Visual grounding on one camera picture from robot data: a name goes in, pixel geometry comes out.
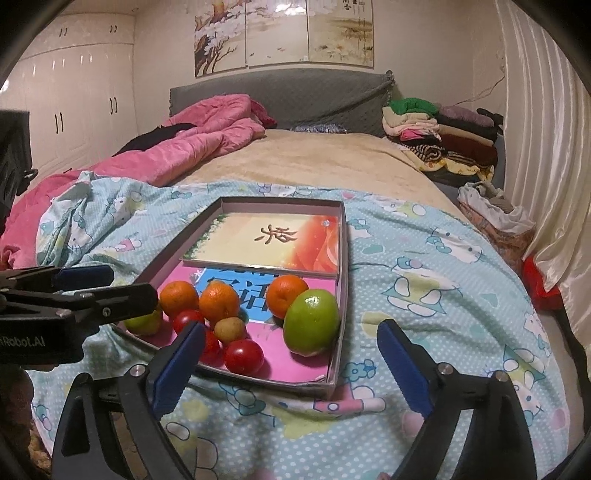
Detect black garment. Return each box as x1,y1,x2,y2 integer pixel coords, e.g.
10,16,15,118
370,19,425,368
115,122,197,155

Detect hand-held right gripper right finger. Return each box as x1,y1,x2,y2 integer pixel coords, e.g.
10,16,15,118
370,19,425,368
376,318,539,480

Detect grey headboard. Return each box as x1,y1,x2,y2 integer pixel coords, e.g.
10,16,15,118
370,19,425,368
168,70,397,137

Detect small green fruit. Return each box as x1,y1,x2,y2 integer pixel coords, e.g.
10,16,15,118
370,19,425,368
124,310,162,336

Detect large green fruit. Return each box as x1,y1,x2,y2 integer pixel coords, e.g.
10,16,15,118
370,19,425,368
283,288,341,357

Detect red bag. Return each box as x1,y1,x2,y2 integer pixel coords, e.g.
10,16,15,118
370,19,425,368
522,256,561,310

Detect pink quilt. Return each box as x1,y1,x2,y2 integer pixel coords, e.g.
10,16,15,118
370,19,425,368
0,93,266,273

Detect cream and orange book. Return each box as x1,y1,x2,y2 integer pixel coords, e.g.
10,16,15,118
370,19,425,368
182,212,342,278

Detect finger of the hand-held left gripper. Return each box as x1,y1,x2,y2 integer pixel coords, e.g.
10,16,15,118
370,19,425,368
0,265,115,292
0,283,159,322

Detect red cherry tomato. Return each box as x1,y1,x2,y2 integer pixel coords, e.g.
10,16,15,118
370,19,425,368
224,339,265,376
172,309,206,335
198,330,223,366

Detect beige bed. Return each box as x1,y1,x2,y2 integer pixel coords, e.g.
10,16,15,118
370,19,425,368
185,128,467,217

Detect orange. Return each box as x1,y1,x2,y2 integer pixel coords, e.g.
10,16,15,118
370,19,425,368
267,274,309,319
159,281,200,318
198,281,241,324

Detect cream satin curtain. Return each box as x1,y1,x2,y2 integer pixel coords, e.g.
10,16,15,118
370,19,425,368
496,0,591,352

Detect pink book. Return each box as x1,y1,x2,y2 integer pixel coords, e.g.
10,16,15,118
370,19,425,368
152,267,340,384

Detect shallow cardboard box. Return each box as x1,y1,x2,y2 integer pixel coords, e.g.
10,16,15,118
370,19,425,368
111,196,347,400

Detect blue cartoon printed blanket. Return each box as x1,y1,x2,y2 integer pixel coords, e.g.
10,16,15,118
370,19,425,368
28,171,573,480

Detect basket with white liner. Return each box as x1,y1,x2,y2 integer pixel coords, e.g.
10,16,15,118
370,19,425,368
457,181,536,264

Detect brown longan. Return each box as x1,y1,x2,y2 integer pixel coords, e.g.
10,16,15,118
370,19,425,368
213,317,247,343

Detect stack of folded clothes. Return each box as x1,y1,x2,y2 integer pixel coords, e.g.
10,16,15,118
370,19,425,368
382,97,504,185

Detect blossom wall painting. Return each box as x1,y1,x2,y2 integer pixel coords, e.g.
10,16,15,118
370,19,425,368
194,0,375,77

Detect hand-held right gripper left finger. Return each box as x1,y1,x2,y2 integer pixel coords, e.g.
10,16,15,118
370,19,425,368
51,322,207,480

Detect white wardrobe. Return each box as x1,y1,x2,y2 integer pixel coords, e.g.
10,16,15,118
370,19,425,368
0,13,139,199

